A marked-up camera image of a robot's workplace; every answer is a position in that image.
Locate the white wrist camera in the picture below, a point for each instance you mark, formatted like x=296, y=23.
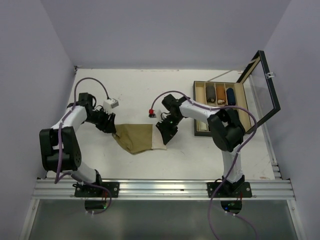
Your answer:
x=151, y=113
x=109, y=104

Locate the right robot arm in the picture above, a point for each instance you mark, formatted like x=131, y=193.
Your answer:
x=225, y=128

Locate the rolled orange underwear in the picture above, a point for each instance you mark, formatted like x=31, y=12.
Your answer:
x=220, y=95

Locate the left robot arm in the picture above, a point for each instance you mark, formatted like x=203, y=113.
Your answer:
x=61, y=153

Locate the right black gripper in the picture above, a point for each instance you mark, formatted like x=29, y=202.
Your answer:
x=167, y=132

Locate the rolled navy underwear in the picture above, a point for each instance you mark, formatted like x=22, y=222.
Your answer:
x=231, y=98

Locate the rolled cream underwear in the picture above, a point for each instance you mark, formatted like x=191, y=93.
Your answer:
x=201, y=126

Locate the black compartment storage box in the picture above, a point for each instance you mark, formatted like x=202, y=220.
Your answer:
x=253, y=87

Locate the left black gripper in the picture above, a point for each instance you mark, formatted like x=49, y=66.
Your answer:
x=108, y=125

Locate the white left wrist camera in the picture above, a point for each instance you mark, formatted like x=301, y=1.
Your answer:
x=109, y=104

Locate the khaki underwear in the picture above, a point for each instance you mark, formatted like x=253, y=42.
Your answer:
x=138, y=138

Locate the aluminium mounting rail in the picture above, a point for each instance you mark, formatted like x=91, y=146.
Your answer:
x=164, y=190

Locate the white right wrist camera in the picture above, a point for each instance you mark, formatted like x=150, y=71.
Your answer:
x=151, y=113

